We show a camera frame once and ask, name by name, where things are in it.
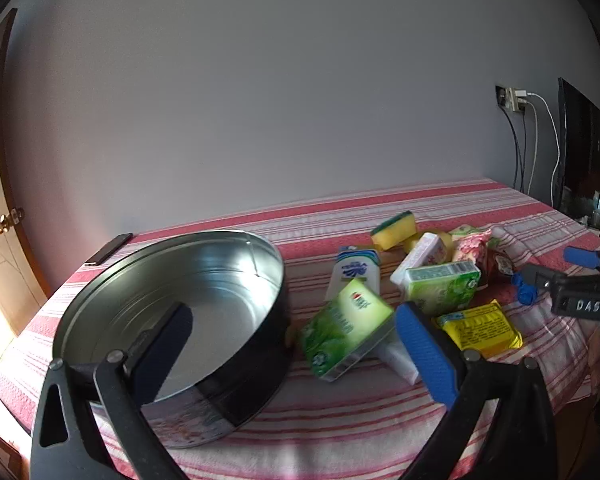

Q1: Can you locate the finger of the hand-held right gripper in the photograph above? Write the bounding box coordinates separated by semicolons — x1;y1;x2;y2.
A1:
512;264;558;306
563;246;600;277

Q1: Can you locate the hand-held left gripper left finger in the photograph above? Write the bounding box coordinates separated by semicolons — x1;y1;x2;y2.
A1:
30;302;196;480

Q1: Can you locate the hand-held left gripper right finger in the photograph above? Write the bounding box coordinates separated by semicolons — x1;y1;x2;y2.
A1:
395;302;563;480

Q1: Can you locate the plain white packet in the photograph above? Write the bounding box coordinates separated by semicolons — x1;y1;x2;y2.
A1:
380;335;421;386

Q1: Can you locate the yellow printed packet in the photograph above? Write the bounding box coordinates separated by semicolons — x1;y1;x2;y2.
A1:
437;299;523;356

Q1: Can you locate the pink snack packet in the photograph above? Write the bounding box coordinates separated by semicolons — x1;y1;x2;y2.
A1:
452;227;493;281

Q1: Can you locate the green tissue packet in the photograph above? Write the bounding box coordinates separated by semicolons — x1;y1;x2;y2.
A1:
402;261;482;317
300;278;397;382

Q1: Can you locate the round metal tin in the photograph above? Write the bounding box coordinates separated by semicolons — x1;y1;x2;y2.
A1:
52;230;293;448

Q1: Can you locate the plain yellow sponge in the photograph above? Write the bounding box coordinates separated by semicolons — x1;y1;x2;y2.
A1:
430;230;456;261

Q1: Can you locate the yellow sponge with green top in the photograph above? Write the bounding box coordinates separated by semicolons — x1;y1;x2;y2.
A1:
371;211;416;251

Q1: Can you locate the dark sauce packet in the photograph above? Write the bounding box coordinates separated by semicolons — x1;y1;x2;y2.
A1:
485;247;518;286

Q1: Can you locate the white carton box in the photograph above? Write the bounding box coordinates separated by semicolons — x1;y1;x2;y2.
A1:
390;232;443;286

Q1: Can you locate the black television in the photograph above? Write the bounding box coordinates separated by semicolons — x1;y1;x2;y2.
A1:
557;77;600;216

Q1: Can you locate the black smartphone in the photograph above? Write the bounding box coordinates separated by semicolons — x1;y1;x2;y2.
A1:
84;232;133;267

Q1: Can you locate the red white striped blanket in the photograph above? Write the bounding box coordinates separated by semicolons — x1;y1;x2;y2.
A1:
0;177;600;480

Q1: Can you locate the brown wooden door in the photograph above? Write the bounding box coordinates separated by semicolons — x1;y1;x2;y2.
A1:
0;8;51;341

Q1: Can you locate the short white cable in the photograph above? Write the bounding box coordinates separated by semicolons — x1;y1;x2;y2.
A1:
527;102;539;196

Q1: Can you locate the long white cable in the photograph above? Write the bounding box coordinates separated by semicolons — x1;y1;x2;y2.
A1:
527;92;563;207

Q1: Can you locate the black cable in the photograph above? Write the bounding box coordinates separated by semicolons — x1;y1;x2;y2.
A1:
502;107;527;193

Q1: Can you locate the wall socket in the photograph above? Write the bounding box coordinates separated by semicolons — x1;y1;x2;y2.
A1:
495;84;528;113

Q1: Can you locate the brass door handle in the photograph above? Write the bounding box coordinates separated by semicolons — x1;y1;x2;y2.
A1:
0;207;25;236

